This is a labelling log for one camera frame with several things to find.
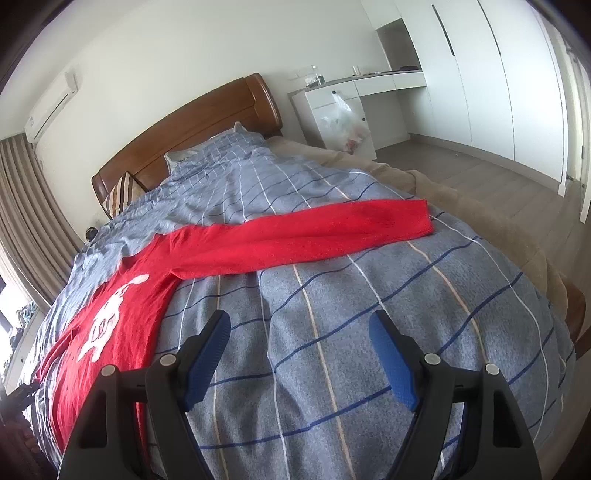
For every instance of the white desk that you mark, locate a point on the white desk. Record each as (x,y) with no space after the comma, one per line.
(318,101)

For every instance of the round black white device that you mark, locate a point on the round black white device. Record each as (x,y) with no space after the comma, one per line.
(91,233)

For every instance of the white door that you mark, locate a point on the white door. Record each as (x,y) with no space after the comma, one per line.
(577,115)

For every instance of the brown wooden headboard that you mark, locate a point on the brown wooden headboard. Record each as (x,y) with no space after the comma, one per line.
(198,120)

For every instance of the blue plaid pillow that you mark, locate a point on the blue plaid pillow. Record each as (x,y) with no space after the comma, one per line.
(189,159)

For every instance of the striped pillow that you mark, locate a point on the striped pillow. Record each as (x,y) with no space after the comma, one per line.
(122,194)

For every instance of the white wardrobe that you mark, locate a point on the white wardrobe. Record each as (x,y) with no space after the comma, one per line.
(461,92)

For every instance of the clear plastic bag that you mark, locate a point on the clear plastic bag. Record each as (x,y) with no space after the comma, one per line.
(344,124)

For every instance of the white air conditioner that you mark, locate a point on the white air conditioner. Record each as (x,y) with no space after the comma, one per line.
(51,106)

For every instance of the red sweater with white print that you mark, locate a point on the red sweater with white print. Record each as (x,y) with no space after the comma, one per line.
(277,240)

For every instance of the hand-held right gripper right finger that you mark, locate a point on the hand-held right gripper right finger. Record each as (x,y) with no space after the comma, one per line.
(392,364)

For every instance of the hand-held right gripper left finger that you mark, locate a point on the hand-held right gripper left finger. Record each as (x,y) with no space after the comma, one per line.
(207,357)

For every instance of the blue plaid duvet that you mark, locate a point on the blue plaid duvet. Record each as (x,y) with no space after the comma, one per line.
(369,300)

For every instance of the beige curtain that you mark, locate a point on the beige curtain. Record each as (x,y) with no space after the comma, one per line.
(27,221)

